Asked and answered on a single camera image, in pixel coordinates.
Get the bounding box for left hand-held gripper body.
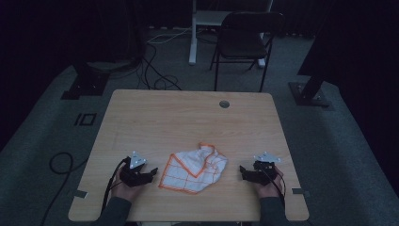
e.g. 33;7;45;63
119;151;149;188

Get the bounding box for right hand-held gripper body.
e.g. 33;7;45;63
250;151;282;186

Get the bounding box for white cloth with orange grid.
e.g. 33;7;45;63
158;141;229;196

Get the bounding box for person's left hand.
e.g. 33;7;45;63
111;170;142;202

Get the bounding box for person's right hand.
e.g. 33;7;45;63
253;166;285;200

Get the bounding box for black slanted stand with base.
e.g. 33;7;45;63
288;0;334;108

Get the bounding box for black stand base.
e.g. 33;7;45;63
60;60;111;101

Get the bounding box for black folding chair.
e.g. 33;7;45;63
209;11;285;93

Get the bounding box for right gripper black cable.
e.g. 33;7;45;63
264;168;287;206

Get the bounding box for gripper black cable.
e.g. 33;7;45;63
101;156;131;215
264;168;287;206

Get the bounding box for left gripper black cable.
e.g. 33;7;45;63
101;156;131;215

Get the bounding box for black floor cable loop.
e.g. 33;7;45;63
40;152;90;226

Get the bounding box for tangled black floor cables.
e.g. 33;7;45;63
136;40;184;92

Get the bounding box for white floor cable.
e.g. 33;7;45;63
145;26;193;45

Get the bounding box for white desk frame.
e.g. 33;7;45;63
187;0;275;69

